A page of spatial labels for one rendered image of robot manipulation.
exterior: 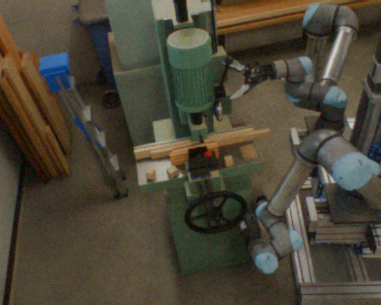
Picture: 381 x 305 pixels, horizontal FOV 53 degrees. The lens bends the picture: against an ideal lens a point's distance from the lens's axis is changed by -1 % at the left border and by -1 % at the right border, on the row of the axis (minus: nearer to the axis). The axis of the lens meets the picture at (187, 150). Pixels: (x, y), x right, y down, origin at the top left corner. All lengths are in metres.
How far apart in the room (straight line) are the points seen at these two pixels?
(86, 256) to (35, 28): 2.31
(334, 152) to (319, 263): 1.19
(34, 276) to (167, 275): 0.89
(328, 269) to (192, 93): 1.29
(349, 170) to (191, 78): 0.70
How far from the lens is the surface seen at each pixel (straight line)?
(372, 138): 1.86
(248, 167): 1.84
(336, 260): 2.39
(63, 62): 2.33
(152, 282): 2.54
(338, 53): 1.76
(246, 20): 3.79
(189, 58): 1.50
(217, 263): 2.48
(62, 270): 2.77
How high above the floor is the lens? 2.22
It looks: 44 degrees down
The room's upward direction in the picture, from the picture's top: 8 degrees counter-clockwise
